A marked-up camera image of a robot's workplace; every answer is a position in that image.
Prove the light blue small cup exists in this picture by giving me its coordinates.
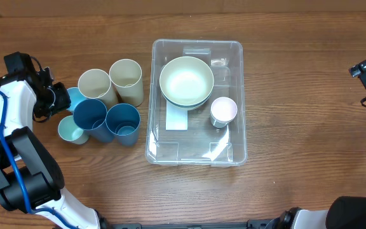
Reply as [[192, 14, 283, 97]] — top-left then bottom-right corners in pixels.
[[67, 87, 86, 113]]

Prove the dark blue bowl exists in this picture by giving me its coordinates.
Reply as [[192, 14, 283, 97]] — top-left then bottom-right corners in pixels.
[[164, 95, 210, 110]]

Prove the cream bowl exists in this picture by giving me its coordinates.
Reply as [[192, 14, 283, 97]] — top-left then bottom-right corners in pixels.
[[165, 97, 208, 111], [159, 56, 215, 99]]

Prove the pink small cup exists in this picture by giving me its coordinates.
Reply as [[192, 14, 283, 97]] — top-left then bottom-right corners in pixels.
[[210, 97, 238, 125]]

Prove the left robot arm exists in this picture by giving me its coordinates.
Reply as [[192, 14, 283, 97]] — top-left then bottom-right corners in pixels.
[[0, 52, 111, 228]]

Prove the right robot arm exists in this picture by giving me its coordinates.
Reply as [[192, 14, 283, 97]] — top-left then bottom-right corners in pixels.
[[266, 60, 366, 229]]

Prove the white label in container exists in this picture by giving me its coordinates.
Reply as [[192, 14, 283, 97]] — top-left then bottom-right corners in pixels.
[[166, 101, 188, 130]]

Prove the clear plastic storage container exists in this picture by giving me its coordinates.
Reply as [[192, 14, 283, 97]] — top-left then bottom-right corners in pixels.
[[145, 39, 248, 167]]

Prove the mint green small cup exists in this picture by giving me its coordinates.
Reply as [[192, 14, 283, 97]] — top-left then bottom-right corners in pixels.
[[58, 115, 89, 144]]

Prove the tall dark blue cup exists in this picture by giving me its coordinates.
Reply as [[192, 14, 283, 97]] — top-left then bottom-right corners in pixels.
[[73, 99, 114, 143]]

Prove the tall beige cup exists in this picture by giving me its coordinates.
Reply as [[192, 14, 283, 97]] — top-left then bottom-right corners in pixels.
[[78, 69, 119, 109], [109, 59, 144, 107]]

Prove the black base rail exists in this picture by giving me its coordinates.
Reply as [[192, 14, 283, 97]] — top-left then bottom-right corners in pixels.
[[102, 218, 279, 229]]

